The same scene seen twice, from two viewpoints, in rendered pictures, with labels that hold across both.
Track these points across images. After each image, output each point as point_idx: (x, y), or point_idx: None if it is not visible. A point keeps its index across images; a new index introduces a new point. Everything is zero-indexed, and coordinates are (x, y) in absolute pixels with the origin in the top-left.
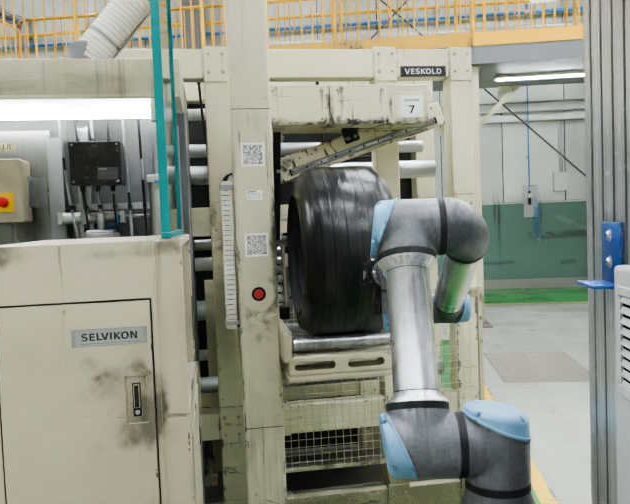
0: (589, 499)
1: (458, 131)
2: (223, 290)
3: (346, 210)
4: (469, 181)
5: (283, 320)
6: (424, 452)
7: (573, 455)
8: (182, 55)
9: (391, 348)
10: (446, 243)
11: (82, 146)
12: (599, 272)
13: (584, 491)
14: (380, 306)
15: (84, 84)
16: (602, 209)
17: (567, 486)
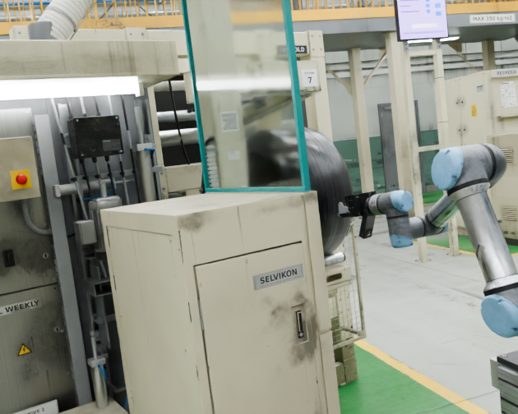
0: (420, 356)
1: (319, 96)
2: None
3: (317, 161)
4: (329, 134)
5: None
6: None
7: (386, 331)
8: (108, 34)
9: (481, 250)
10: (493, 174)
11: (87, 121)
12: None
13: (413, 352)
14: (367, 231)
15: (100, 64)
16: None
17: (400, 351)
